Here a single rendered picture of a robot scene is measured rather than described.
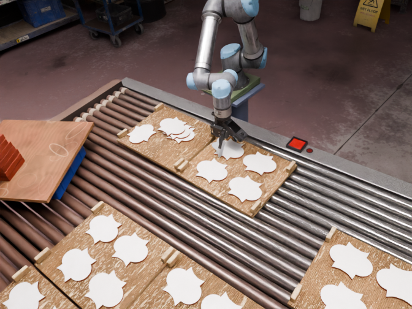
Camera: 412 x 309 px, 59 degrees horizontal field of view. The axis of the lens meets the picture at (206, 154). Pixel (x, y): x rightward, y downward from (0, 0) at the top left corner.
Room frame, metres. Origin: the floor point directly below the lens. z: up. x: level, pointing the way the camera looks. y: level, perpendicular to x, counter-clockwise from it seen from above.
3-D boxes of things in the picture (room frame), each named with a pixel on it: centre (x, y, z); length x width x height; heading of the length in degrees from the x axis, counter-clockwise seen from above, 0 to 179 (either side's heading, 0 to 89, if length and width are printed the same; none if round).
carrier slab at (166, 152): (1.42, 0.17, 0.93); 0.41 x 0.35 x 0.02; 47
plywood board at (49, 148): (1.28, 0.83, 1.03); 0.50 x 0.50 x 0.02; 77
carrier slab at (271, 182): (1.12, -0.13, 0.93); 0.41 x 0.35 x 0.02; 45
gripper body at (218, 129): (1.27, -0.09, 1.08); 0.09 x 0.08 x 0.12; 45
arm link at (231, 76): (1.37, -0.12, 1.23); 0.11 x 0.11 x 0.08; 68
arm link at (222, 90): (1.27, -0.10, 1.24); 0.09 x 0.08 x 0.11; 158
